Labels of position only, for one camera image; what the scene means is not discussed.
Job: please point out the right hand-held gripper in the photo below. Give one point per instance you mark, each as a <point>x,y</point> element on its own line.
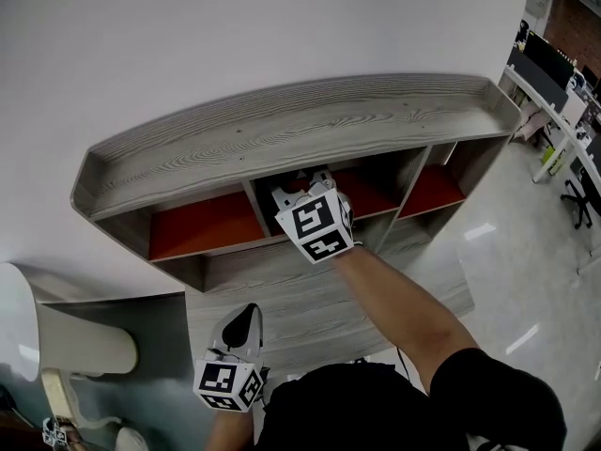
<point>315,221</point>

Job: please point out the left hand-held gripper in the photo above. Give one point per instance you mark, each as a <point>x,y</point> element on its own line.
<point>218,378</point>

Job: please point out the grey wooden shelf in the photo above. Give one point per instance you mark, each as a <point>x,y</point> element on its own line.
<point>291,129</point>

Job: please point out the person's right forearm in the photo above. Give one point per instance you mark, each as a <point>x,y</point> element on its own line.
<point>399,308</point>

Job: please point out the person's left forearm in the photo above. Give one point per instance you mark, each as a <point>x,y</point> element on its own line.
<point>230,432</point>

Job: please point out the pink cloth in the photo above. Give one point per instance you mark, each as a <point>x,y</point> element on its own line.
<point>533,127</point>

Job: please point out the person's black shirt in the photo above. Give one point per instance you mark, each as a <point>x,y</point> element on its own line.
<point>375,411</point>

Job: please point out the beige plastic stand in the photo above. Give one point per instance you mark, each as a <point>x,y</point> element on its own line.
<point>58,393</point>

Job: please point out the small white gripper device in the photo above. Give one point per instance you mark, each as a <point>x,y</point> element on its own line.
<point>55,432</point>

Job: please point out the green waste bin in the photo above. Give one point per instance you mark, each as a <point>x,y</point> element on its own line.
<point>553,160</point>

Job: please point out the white office desk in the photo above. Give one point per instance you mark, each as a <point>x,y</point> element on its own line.
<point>559,132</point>

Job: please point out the black desk partition panel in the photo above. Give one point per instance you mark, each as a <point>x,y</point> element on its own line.
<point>540,75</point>

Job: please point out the black office chair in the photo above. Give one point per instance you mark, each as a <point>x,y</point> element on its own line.
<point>584,195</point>

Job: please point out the black computer monitor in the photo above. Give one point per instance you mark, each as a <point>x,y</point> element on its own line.
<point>549,59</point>

